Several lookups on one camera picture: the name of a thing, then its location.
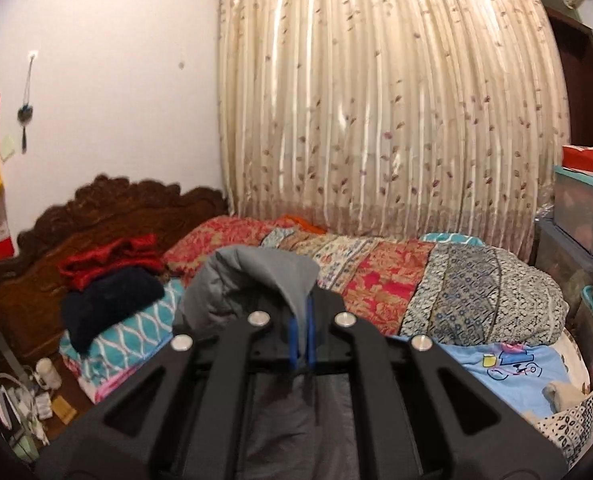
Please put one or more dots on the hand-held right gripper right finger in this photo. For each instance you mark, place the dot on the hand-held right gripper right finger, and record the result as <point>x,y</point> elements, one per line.
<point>312,332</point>

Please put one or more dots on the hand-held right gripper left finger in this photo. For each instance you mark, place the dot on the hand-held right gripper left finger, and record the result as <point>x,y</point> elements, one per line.
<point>292,342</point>

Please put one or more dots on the grey hooded jacket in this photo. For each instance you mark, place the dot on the grey hooded jacket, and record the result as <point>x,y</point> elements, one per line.
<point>256,272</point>

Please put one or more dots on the orange cloth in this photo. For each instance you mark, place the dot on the orange cloth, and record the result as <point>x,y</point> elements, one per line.
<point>304,224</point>

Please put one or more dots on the patchwork patterned quilt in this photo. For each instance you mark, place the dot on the patchwork patterned quilt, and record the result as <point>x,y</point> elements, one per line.
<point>426,285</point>

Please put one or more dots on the red floral pillow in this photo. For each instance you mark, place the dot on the red floral pillow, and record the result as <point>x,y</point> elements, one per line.
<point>211,240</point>

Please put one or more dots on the teal pillow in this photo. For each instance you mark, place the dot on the teal pillow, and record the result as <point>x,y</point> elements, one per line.
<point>449,238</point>

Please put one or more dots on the dark navy folded garment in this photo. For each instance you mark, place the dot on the dark navy folded garment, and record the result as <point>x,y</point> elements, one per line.
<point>111,305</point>

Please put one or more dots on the light blue cartoon sheet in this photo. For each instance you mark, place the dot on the light blue cartoon sheet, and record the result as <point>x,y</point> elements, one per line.
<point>496,375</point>

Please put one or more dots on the beige leaf-print curtain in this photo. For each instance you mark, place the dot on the beige leaf-print curtain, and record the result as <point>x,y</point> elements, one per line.
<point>391,110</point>

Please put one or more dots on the white bottle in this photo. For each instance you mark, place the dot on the white bottle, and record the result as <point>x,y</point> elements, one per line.
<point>49,373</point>

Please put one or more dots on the beige crumpled cloth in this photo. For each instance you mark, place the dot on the beige crumpled cloth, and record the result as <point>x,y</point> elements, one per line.
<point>563,394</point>

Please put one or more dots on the grey storage box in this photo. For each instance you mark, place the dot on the grey storage box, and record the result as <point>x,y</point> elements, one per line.
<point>566,265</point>

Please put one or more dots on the carved wooden headboard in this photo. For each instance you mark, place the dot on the carved wooden headboard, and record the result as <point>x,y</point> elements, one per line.
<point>36,280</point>

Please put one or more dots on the black and white patterned pillow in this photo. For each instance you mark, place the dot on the black and white patterned pillow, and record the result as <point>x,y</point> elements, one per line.
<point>573,422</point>

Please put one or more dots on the red bag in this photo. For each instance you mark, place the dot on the red bag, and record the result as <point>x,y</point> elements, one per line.
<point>588,160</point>

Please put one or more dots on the pale sticky note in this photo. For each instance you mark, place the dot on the pale sticky note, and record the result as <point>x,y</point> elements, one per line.
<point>7,148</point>

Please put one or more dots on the dark wooden door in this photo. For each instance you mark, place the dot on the dark wooden door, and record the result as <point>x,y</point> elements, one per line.
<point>583,85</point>

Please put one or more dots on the hanging wall ornament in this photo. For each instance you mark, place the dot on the hanging wall ornament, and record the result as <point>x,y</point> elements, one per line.
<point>25,112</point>

